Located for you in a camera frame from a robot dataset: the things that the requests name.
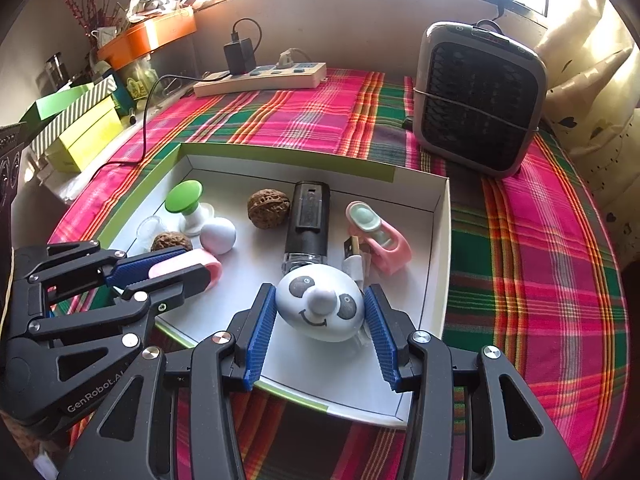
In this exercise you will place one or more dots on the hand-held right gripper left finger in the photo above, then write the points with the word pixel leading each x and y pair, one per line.
pixel 260 335

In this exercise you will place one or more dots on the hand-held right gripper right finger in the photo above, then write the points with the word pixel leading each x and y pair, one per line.
pixel 382 340

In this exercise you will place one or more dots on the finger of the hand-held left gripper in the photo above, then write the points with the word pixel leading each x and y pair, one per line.
pixel 170 287
pixel 132 267

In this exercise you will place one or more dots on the small clear round jar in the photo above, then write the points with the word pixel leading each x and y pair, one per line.
pixel 150 227

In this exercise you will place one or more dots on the brown walnut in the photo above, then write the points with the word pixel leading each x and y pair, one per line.
pixel 171 242
pixel 268 208

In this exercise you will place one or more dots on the white panda face toy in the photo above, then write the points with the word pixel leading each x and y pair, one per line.
pixel 320 320

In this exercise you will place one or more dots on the white egg-shaped ball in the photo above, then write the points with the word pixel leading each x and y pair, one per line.
pixel 218 235

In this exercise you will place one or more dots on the green white cardboard box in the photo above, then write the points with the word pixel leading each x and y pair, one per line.
pixel 250 260

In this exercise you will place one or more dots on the white usb adapter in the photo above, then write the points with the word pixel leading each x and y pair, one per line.
pixel 356 265

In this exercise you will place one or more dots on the green mushroom-shaped knob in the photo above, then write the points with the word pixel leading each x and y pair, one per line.
pixel 184 197

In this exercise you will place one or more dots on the black handheld device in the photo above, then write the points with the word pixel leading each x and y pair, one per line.
pixel 307 220

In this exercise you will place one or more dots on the plaid pink green blanket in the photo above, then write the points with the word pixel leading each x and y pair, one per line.
pixel 525 285

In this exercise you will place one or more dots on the striped cardboard box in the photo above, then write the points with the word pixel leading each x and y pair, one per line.
pixel 102 89

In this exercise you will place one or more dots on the clear container green print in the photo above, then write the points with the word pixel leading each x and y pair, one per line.
pixel 135 85

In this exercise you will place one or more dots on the beige power strip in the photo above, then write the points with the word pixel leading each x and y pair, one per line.
pixel 260 80

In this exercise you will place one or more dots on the white cup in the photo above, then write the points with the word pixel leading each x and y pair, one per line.
pixel 107 36

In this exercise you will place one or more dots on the orange storage box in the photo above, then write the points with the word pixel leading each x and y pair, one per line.
pixel 150 35

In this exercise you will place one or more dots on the black charger adapter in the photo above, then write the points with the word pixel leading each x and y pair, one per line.
pixel 240 57

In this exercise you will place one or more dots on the red flower branches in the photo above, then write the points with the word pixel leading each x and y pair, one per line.
pixel 92 22

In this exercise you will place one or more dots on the grey desktop fan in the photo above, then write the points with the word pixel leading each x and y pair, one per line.
pixel 475 100

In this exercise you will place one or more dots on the white plug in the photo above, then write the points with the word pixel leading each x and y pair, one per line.
pixel 287 57

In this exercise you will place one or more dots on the cream heart print curtain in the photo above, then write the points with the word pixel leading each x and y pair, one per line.
pixel 575 20

